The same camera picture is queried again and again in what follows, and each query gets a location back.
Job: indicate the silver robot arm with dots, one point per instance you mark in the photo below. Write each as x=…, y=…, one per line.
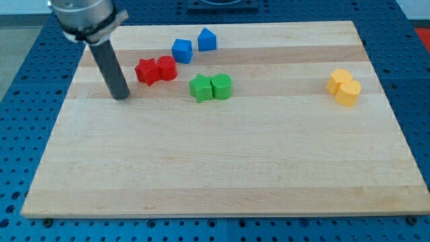
x=88, y=21

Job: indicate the green star block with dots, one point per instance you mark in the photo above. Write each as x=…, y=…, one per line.
x=201, y=88

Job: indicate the red star block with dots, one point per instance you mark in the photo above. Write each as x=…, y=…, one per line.
x=147, y=71

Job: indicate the green cylinder block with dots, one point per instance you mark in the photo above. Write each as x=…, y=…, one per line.
x=221, y=86

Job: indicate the light wooden board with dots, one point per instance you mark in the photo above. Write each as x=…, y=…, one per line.
x=280, y=145

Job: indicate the red cylinder block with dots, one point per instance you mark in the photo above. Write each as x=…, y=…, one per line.
x=167, y=67

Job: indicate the blue cube block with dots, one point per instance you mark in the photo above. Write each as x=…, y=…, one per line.
x=182, y=51

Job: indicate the blue pentagon block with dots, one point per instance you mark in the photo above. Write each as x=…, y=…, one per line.
x=207, y=40

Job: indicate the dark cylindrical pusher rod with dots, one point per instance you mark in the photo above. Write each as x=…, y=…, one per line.
x=110, y=69

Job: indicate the yellow hexagon block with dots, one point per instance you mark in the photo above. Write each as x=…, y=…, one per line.
x=338, y=77

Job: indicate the yellow heart block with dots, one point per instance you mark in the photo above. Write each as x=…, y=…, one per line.
x=347, y=93

